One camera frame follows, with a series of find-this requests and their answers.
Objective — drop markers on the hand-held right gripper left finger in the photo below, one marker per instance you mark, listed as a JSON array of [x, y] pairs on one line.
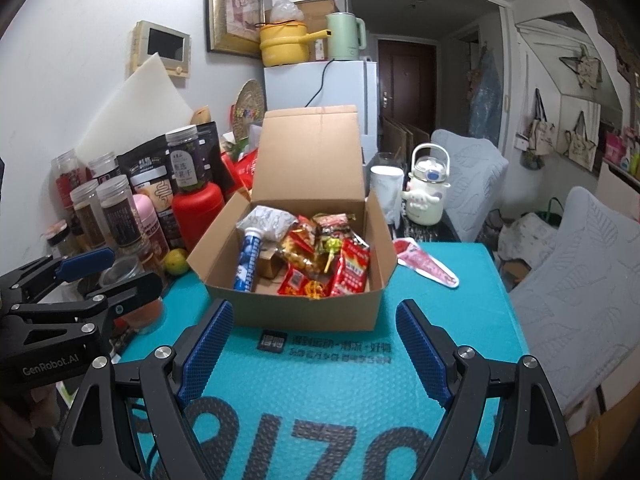
[[207, 350]]

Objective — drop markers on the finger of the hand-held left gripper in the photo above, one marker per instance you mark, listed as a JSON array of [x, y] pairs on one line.
[[140, 287], [85, 262]]

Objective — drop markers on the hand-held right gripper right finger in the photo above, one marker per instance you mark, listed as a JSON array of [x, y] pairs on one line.
[[420, 350]]

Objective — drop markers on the blue tablet tube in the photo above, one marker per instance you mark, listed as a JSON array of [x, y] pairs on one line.
[[248, 260]]

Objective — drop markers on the long red snack packet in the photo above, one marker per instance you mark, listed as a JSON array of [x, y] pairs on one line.
[[350, 270]]

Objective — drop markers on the round waffle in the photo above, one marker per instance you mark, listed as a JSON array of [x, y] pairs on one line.
[[295, 255]]

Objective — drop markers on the yellow green lollipop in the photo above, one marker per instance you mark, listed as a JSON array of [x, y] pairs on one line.
[[332, 246]]

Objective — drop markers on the grey white patterned packet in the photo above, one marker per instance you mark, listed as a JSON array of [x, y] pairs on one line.
[[265, 222]]

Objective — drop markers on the cardboard box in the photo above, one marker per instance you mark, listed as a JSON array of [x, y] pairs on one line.
[[310, 160]]

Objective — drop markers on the person's left hand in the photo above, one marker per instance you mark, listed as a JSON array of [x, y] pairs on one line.
[[25, 405]]

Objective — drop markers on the empty glass cup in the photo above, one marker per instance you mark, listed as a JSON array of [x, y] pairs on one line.
[[120, 272]]

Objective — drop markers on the glass of orange liquid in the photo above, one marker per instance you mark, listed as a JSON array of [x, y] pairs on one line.
[[142, 315]]

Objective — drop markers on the small dark lid jar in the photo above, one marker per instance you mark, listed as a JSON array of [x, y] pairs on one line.
[[62, 240]]

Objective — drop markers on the yellow green lime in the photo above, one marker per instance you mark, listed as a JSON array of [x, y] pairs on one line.
[[176, 261]]

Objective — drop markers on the pink bottle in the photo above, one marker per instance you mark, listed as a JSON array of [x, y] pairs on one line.
[[150, 225]]

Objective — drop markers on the teal bubble mat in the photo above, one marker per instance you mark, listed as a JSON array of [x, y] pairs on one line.
[[475, 310]]

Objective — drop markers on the clear jar red contents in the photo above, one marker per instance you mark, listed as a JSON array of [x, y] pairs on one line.
[[67, 180]]

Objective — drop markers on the pink cone-shaped packet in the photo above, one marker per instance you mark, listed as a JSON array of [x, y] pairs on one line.
[[425, 262]]

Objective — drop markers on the red bottle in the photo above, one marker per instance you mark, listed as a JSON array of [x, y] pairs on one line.
[[197, 215]]

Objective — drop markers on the small kraft paper box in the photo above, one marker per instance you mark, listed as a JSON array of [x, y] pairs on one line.
[[270, 265]]

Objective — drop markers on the red candy packet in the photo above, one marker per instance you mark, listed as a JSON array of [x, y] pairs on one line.
[[300, 285]]

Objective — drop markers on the black pouch white label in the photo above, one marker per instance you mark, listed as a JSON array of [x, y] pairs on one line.
[[145, 160]]

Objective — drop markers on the purple label jar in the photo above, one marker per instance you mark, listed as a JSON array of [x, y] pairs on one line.
[[182, 165]]

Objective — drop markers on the white cartoon water jug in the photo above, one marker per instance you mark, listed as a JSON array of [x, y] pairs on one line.
[[425, 195]]

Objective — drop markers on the white patterned cloth bundle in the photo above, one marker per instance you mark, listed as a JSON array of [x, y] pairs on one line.
[[527, 235]]

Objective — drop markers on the red plastic bag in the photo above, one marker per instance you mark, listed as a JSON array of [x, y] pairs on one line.
[[245, 170]]

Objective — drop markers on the white mug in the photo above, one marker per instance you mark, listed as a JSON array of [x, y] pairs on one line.
[[385, 195]]

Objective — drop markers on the white foam board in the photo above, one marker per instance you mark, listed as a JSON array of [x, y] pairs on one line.
[[140, 110]]

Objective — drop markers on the grey covered chair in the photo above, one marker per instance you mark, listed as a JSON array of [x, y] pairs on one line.
[[575, 285], [470, 180]]

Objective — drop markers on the round woven plate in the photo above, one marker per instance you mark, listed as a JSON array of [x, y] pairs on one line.
[[250, 105]]

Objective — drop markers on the folded cardboard sheets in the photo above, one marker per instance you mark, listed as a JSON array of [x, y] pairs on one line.
[[402, 135]]

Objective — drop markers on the canvas tote bag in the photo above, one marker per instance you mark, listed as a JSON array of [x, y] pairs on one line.
[[540, 135]]

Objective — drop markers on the white fridge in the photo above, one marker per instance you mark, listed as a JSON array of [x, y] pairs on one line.
[[290, 85]]

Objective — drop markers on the blue plastic cover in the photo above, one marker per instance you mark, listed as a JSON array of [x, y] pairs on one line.
[[487, 95]]

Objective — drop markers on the dark brown door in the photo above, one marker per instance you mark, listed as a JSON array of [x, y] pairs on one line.
[[405, 85]]

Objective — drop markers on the pink container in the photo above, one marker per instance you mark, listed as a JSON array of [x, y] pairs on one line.
[[612, 145]]

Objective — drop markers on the yellow pot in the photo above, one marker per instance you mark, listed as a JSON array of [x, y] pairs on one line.
[[282, 45]]

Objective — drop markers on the gold framed picture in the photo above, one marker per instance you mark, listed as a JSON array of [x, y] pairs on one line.
[[237, 5]]

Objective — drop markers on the clear plastic bag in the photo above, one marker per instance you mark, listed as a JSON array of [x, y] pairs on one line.
[[285, 10]]

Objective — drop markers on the green electric kettle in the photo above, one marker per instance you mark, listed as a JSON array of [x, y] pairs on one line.
[[342, 35]]

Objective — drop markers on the brown carton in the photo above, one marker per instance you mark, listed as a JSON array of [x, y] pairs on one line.
[[315, 15]]

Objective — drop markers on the beige wall intercom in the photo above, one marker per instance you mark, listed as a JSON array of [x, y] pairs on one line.
[[162, 45]]

